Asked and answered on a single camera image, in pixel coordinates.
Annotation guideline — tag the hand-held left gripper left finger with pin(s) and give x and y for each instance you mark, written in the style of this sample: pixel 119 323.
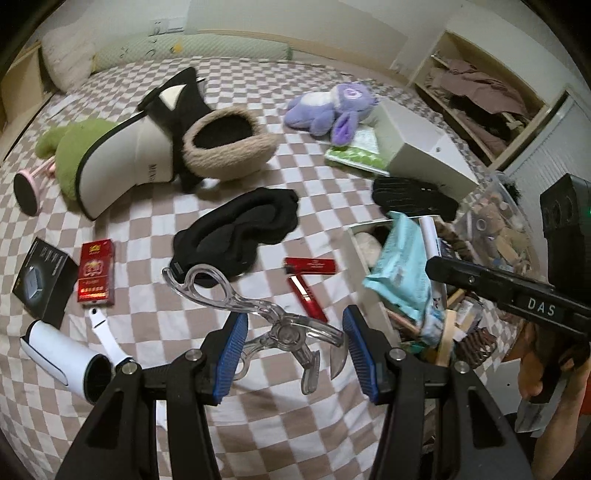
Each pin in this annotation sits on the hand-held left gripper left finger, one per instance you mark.
pixel 231 355

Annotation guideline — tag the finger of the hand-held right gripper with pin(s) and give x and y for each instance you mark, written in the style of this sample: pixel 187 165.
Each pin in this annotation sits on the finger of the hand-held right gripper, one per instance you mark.
pixel 485 286

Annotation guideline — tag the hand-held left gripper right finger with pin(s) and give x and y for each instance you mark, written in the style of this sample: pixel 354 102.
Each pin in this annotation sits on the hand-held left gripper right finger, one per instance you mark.
pixel 362 355

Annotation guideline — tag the white storage box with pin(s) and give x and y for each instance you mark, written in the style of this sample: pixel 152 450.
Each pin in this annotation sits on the white storage box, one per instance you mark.
pixel 376 309

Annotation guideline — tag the person's right forearm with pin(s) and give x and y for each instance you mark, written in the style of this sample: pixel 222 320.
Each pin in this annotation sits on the person's right forearm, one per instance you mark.
pixel 568 438

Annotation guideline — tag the person's right hand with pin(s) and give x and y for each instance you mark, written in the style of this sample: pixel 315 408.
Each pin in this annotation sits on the person's right hand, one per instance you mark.
pixel 528 364

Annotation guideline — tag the brown fur scarf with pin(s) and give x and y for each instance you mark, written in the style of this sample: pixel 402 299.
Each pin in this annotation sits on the brown fur scarf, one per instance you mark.
pixel 455 240

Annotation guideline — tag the clear plastic bin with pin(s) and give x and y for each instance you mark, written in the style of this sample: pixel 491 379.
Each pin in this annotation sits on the clear plastic bin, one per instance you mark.
pixel 498 230

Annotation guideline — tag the red slim case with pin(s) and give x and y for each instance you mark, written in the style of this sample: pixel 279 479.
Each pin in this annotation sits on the red slim case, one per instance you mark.
pixel 309 265
pixel 308 300

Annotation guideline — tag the white ribbed door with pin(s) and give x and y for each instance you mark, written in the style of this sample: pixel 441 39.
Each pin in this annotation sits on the white ribbed door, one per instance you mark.
pixel 554 152

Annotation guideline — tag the teal wet wipes packet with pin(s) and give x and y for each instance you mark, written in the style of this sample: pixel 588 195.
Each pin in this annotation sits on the teal wet wipes packet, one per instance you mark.
pixel 401 267

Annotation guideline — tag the beige plush item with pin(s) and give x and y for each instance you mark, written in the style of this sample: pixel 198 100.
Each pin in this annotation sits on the beige plush item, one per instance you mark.
pixel 369 244

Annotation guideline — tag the black knit gloves pair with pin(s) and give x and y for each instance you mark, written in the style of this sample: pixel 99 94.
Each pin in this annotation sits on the black knit gloves pair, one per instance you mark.
pixel 406 196

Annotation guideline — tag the white smartwatch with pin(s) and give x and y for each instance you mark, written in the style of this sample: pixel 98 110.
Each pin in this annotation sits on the white smartwatch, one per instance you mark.
pixel 108 339

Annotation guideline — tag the white open box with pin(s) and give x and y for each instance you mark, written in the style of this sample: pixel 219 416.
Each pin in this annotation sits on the white open box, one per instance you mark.
pixel 415 157

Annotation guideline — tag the red cigarette pack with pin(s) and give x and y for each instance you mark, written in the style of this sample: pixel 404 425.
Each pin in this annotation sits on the red cigarette pack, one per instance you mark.
pixel 94 272

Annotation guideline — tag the white cylindrical handheld device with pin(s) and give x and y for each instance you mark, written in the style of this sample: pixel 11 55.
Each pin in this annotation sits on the white cylindrical handheld device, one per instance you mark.
pixel 60 355

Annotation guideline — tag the pile of clothes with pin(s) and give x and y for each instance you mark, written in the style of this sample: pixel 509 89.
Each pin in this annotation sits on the pile of clothes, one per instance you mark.
pixel 475 87

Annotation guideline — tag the green dotted tissue packet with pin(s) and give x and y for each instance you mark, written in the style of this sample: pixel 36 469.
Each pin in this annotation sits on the green dotted tissue packet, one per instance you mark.
pixel 360 156

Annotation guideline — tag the brown fleece hat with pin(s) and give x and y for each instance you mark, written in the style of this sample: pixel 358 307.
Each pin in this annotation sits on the brown fleece hat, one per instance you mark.
pixel 203 159

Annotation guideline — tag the black charger box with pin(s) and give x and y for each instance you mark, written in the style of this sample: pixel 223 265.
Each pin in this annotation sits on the black charger box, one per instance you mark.
pixel 44 281

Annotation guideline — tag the white visor cap black band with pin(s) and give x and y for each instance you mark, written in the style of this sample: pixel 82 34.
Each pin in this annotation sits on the white visor cap black band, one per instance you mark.
pixel 124 166

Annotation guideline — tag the wooden wardrobe shelf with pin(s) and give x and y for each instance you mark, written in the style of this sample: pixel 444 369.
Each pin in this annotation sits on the wooden wardrobe shelf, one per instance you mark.
pixel 425 60

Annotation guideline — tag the purple plush toy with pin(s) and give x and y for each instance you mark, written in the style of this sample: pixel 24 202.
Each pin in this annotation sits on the purple plush toy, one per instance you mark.
pixel 323 106

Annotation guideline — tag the pink stand mirror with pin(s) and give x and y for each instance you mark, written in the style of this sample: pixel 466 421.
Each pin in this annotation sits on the pink stand mirror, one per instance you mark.
pixel 27 191

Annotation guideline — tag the green plush toy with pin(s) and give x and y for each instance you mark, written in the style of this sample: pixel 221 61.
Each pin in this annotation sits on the green plush toy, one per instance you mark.
pixel 69 143

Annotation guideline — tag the green bolster pillow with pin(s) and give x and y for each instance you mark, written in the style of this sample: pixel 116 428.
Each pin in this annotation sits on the green bolster pillow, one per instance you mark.
pixel 207 46

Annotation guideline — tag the white fluffy pillow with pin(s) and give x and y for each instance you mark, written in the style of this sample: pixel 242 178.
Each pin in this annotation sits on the white fluffy pillow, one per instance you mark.
pixel 69 60

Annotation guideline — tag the wooden bedside shelf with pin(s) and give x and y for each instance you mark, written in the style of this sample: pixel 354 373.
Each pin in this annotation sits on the wooden bedside shelf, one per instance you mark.
pixel 23 78

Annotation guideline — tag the white wall socket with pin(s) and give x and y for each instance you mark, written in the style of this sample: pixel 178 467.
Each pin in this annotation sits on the white wall socket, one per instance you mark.
pixel 399 67

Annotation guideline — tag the white wall switch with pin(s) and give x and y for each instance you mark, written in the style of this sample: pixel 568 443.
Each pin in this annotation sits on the white wall switch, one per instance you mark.
pixel 164 27

